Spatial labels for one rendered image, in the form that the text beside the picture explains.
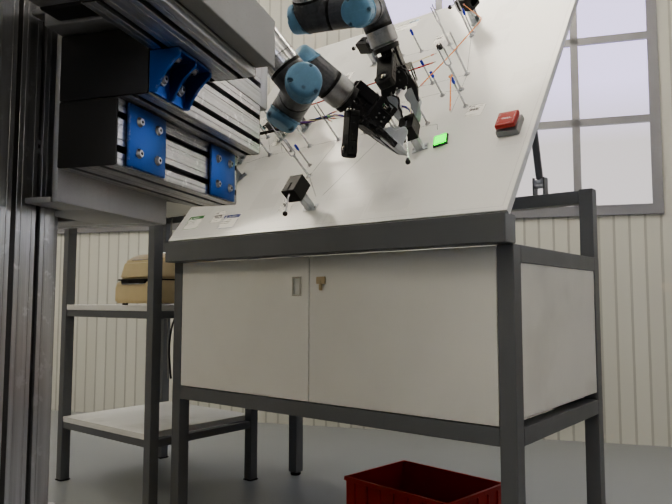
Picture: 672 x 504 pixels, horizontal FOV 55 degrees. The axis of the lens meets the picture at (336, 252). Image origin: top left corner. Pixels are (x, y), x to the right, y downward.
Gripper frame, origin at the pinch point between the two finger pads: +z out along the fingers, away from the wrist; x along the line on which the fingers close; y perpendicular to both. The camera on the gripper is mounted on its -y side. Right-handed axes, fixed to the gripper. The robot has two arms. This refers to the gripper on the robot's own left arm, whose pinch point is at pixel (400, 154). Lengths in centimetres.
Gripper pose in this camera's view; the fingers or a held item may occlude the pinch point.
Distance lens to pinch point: 162.0
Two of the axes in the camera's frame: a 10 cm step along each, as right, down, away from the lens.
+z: 7.6, 5.3, 3.8
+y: 5.7, -8.2, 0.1
